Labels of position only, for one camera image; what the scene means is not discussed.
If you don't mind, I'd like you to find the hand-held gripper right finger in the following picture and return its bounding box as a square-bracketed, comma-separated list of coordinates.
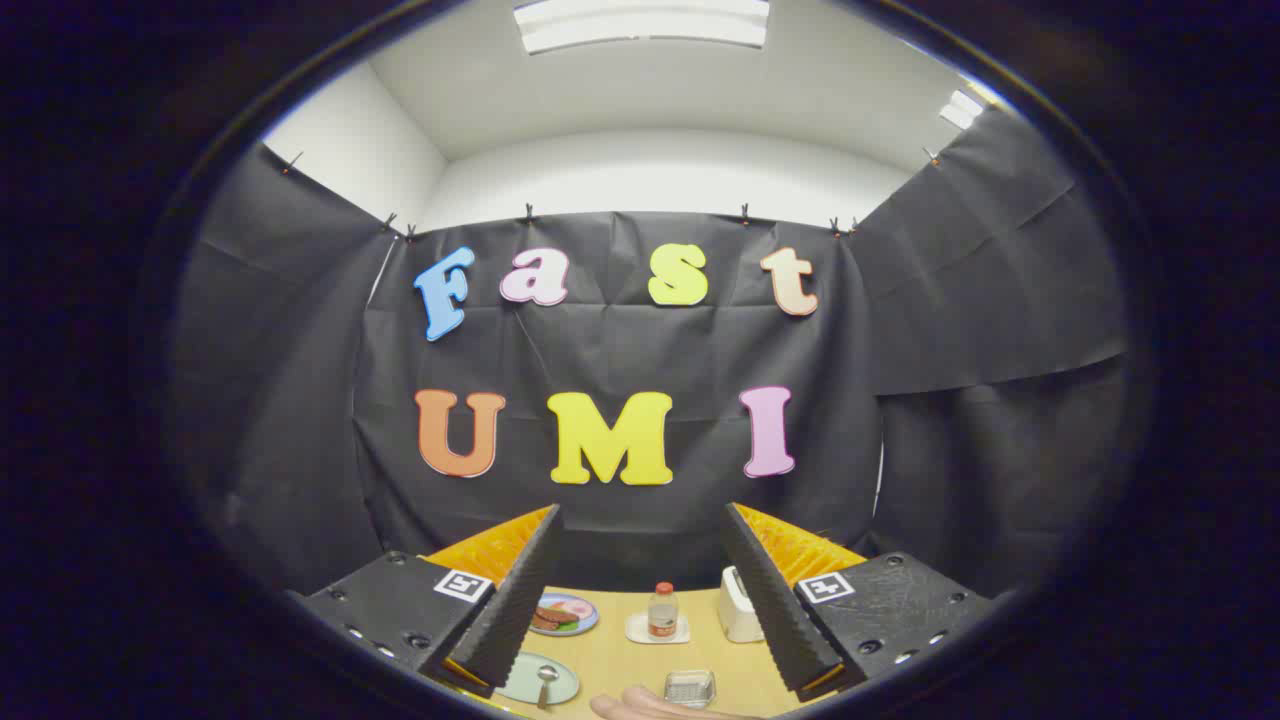
[722, 502, 1001, 701]

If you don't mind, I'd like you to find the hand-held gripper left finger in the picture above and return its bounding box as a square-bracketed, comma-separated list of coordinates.
[285, 503, 564, 699]

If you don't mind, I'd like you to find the white toaster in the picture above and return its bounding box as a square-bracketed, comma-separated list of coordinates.
[718, 566, 766, 644]

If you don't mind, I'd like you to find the blue food plate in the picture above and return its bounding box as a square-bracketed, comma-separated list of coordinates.
[530, 593, 599, 637]

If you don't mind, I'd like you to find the light green plate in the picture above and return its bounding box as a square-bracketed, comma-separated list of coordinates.
[495, 652, 581, 706]

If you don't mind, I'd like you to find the clear water bottle red cap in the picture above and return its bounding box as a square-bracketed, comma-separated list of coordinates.
[647, 582, 679, 641]

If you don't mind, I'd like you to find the white square coaster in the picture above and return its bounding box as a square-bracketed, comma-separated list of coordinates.
[625, 612, 691, 645]

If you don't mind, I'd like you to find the row of small cloth clips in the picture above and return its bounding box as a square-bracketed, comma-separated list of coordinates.
[280, 148, 943, 243]

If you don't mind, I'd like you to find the small ceiling light panel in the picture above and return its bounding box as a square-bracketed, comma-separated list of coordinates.
[938, 90, 986, 131]

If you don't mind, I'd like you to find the large ceiling light panel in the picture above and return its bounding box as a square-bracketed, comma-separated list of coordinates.
[513, 0, 771, 54]

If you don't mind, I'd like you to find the metal wire basket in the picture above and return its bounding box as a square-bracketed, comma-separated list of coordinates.
[664, 670, 717, 709]

